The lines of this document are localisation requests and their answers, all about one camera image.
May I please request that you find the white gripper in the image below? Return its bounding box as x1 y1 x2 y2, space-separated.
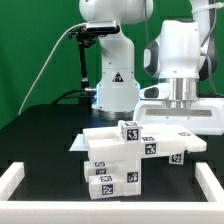
133 98 224 135

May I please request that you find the white tagged cube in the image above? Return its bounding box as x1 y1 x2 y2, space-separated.
169 153 184 165
118 120 142 142

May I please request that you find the white chair seat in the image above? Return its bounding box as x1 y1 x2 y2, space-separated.
114 159 141 196

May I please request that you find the white chair back frame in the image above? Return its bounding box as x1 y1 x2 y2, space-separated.
83 124 207 162

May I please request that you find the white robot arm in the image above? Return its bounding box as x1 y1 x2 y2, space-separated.
93 0 224 135

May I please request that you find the white U-shaped fence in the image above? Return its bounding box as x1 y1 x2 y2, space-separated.
0 162 224 224

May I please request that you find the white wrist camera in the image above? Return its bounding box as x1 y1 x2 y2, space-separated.
139 83 170 100

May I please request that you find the black base cable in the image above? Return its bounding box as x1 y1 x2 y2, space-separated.
52 88 98 105

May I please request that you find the white marker base plate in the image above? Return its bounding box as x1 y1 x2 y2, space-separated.
70 134 87 152

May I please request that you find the white rear camera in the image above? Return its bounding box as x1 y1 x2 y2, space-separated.
86 21 117 33

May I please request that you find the black camera stand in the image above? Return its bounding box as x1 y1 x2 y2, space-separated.
68 28 96 89

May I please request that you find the white camera cable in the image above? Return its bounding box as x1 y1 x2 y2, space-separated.
18 22 87 116

